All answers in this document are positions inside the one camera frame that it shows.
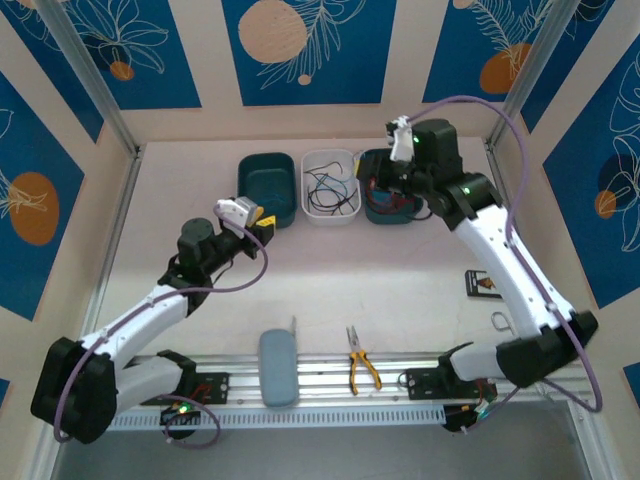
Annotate white plastic bin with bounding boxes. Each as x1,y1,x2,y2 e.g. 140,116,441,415
300,148,362,229

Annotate black card package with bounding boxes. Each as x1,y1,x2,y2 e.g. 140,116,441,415
464,269,503,300

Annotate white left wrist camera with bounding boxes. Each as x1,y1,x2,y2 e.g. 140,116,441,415
215,196,265,240

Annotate aluminium mounting rail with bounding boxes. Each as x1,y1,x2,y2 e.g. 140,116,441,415
42,351,599,412

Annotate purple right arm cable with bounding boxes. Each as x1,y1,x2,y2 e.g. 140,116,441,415
407,96,604,437

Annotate teal plastic bin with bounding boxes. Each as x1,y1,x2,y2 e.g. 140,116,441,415
236,151,297,230
360,148,426,227

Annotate white slotted cable duct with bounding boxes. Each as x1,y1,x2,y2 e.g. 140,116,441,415
63,405,447,433

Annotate black cable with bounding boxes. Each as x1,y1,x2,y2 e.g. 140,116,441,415
304,162,359,216
305,164,357,214

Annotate silver wire hook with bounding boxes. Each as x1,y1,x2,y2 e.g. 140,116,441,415
490,311,517,335

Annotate grey glasses case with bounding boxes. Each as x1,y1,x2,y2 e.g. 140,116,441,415
258,328,300,409

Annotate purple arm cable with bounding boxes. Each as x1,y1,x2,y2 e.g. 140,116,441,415
52,204,272,450
407,96,604,437

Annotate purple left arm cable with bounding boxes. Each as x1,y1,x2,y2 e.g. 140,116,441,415
52,204,272,450

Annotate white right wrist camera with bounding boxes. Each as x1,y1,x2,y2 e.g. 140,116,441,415
384,116,417,162

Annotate blue floral wall panel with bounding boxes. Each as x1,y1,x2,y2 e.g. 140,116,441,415
519,0,640,135
422,0,569,105
54,0,203,112
221,0,400,107
0,69,86,322
0,0,105,145
542,34,640,311

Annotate aluminium table edge rail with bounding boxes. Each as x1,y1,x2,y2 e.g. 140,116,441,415
484,138,516,211
82,144,146,351

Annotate yellow handled pliers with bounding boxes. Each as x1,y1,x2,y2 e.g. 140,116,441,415
345,324,384,397

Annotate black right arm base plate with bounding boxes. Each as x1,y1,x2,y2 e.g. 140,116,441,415
404,367,499,401

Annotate red cable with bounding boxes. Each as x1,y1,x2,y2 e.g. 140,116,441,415
367,177,419,214

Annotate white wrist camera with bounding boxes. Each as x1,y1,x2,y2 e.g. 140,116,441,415
384,116,417,162
215,196,265,240

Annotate aluminium frame post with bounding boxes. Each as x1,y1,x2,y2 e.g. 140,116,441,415
35,0,144,157
485,0,572,152

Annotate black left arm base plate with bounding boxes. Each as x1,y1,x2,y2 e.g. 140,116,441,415
138,370,232,407

